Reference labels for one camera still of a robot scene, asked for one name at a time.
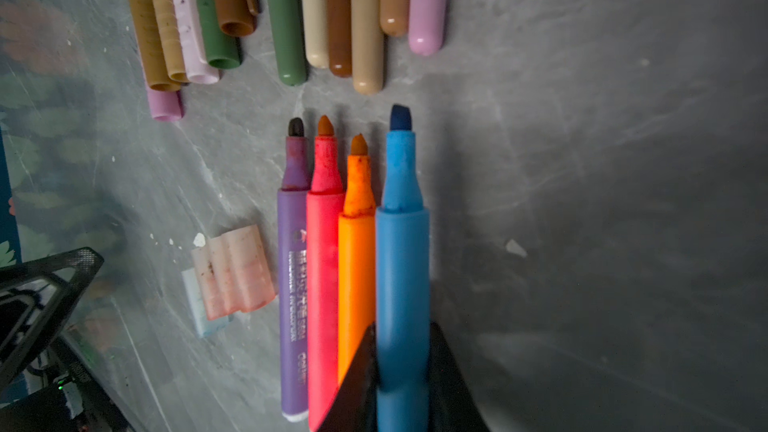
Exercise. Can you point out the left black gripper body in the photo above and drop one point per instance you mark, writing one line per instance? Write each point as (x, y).
(59, 394)

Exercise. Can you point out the dark green brown marker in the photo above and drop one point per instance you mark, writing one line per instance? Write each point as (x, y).
(286, 25)

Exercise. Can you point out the purple marker pen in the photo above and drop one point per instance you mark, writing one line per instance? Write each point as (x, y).
(291, 220)

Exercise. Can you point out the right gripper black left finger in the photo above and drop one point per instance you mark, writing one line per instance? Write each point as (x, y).
(355, 406)

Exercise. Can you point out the orange marker pen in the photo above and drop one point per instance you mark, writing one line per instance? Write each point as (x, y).
(357, 256)

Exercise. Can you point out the translucent purple-pen cap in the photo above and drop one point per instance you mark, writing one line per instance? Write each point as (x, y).
(204, 273)

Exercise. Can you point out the light pink pen cap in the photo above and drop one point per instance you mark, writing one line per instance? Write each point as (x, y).
(196, 65)

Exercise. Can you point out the translucent blue-pen cap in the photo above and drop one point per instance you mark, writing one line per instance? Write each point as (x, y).
(203, 326)

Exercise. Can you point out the blue marker pen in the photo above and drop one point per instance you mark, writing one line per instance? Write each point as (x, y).
(402, 285)

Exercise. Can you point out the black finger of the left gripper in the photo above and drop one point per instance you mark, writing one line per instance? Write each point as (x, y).
(37, 299)

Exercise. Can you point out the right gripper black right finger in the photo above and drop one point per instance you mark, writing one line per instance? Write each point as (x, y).
(451, 405)

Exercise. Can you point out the ochre pen cap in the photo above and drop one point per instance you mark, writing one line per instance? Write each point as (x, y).
(158, 41)

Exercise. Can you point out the translucent red-pen cap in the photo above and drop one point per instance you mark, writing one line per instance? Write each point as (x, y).
(220, 258)

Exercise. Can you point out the green pen cap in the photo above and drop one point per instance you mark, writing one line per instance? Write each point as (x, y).
(221, 50)

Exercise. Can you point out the red marker pen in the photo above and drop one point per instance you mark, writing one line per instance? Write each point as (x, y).
(324, 204)

